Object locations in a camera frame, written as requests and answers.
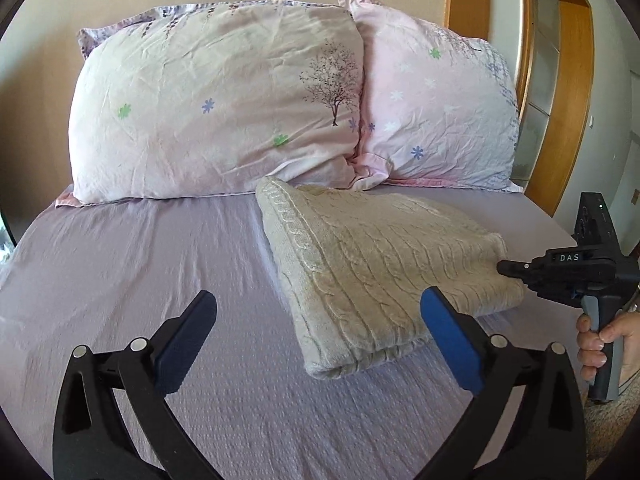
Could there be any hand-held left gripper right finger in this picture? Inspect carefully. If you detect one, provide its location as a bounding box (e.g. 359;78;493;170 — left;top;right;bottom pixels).
419;286;587;480

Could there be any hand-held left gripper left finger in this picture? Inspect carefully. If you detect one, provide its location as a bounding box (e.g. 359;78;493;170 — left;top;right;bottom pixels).
52;290;224;480

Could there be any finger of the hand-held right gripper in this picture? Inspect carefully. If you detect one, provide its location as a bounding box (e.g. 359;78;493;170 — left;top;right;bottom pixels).
497;259;538;282

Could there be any cream cable-knit sweater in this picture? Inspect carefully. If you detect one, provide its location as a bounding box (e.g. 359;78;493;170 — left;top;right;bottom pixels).
255;176;525;380

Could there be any person's right hand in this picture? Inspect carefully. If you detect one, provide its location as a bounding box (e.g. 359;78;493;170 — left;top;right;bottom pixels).
576;310;640;383

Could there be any lavender bed sheet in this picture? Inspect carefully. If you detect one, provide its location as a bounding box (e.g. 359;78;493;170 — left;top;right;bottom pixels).
0;184;581;480

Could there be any white flower print pink pillow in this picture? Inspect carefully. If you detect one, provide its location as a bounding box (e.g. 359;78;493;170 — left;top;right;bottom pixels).
336;0;524;195

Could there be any tree print pink pillow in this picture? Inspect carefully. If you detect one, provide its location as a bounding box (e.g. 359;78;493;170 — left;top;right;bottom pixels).
55;0;365;208

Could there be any wooden door frame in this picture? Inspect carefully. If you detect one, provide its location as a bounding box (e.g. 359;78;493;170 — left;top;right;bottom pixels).
515;0;596;217

